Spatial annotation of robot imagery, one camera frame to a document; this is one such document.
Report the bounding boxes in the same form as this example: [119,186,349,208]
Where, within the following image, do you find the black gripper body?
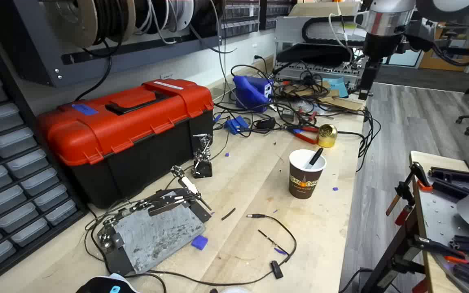
[364,33,404,63]

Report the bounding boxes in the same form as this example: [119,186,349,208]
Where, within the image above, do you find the black sharpie marker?
[308,145,326,168]

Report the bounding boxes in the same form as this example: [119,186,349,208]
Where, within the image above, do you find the white black benchtop machine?
[274,2,369,83]

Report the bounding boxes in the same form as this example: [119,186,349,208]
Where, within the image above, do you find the blue soldering station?
[232,73,274,112]

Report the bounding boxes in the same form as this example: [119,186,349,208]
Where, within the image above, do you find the black orange clamp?
[387,161,435,218]

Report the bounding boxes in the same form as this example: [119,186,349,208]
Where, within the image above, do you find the brown white paper cup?
[289,148,330,200]

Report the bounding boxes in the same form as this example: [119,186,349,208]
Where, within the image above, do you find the blue plastic clip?
[224,116,251,135]

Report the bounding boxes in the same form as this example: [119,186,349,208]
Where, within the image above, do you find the wooden side table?
[408,150,469,293]

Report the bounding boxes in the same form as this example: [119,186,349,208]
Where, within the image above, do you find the metal helping hands tool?
[191,132,216,179]

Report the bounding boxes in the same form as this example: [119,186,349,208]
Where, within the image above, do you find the small blue block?
[191,234,211,252]

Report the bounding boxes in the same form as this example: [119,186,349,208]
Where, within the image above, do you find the red black toolbox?
[36,78,216,208]

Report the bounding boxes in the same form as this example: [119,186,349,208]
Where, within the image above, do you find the grey metal plate device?
[95,189,214,275]

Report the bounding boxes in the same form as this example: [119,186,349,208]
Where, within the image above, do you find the dark grey spool rack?
[0,0,297,88]

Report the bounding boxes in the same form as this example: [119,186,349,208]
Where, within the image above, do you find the grey parts drawer cabinet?
[0,31,87,291]

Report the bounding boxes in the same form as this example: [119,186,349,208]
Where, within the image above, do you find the red handled pliers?
[289,125,323,146]

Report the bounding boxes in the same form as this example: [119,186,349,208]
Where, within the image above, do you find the large black wire spool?
[193,0,227,39]

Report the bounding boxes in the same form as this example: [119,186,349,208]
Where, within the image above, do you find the thin black cable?
[147,212,300,288]

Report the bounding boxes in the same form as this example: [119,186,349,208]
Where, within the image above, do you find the white wire spool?
[163,0,196,33]

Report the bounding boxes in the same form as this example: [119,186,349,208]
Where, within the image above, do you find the black white handled probe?
[170,164,216,213]

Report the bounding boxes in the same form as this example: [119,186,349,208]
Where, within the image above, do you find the tan wire spool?
[45,0,102,49]

